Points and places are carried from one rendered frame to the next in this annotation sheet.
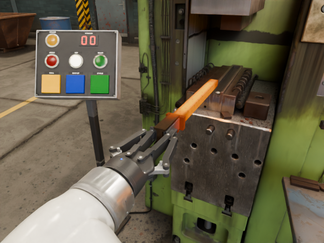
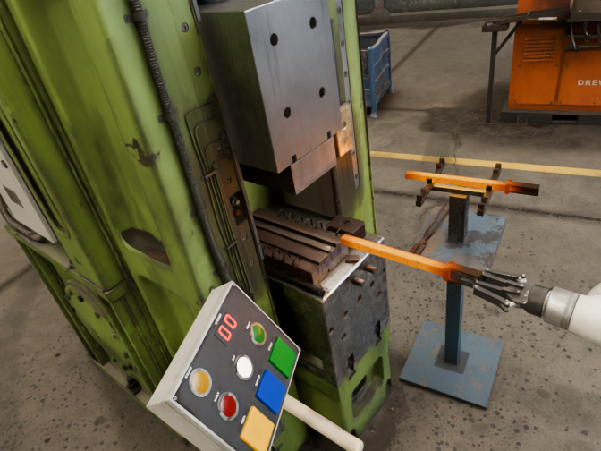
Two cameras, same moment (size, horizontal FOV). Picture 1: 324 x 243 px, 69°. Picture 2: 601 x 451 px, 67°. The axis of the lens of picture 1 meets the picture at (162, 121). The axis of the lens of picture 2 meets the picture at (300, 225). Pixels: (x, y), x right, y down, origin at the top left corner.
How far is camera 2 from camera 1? 1.25 m
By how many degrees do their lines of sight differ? 60
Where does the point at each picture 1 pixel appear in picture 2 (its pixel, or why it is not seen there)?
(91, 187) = (573, 295)
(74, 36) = (212, 343)
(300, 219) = not seen: hidden behind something
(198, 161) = (352, 324)
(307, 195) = (429, 254)
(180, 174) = (342, 359)
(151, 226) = not seen: outside the picture
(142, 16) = (193, 243)
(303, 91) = (349, 193)
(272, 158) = not seen: hidden behind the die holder
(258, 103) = (359, 226)
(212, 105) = (334, 262)
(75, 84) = (274, 389)
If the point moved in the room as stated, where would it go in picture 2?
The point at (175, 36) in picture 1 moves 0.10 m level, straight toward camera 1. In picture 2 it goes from (240, 234) to (271, 234)
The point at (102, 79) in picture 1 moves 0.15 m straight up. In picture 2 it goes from (280, 347) to (268, 305)
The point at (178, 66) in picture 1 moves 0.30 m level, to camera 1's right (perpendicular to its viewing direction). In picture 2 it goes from (254, 263) to (278, 210)
